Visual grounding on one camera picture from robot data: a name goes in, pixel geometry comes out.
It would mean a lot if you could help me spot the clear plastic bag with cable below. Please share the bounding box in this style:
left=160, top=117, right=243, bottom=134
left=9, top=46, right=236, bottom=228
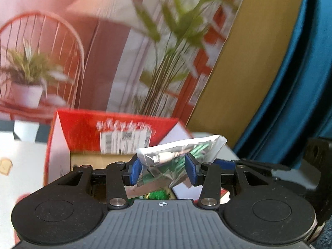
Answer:
left=135, top=134, right=227, bottom=190

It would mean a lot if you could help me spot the blue curtain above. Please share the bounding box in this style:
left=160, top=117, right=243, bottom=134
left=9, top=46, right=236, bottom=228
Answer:
left=232, top=0, right=332, bottom=166

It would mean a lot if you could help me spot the printed bear table mat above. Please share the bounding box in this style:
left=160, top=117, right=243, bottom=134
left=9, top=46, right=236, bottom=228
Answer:
left=0, top=119, right=55, bottom=249

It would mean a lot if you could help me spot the printed room scene backdrop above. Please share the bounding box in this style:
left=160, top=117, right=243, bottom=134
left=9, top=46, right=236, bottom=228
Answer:
left=0, top=0, right=251, bottom=126

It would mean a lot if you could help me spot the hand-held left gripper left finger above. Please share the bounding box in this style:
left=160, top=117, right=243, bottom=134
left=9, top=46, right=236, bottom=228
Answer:
left=56, top=156, right=143, bottom=210

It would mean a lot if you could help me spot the red cardboard box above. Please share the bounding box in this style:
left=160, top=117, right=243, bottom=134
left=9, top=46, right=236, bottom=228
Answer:
left=44, top=109, right=198, bottom=188

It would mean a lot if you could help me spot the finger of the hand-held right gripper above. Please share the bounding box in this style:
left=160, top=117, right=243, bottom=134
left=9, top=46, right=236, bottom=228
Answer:
left=213, top=158, right=291, bottom=172

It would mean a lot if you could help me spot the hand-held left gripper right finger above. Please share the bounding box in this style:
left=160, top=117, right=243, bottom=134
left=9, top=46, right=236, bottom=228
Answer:
left=185, top=154, right=273, bottom=210

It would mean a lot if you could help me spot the green fuzzy item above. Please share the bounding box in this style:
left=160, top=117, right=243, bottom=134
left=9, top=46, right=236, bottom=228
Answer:
left=145, top=190, right=170, bottom=201

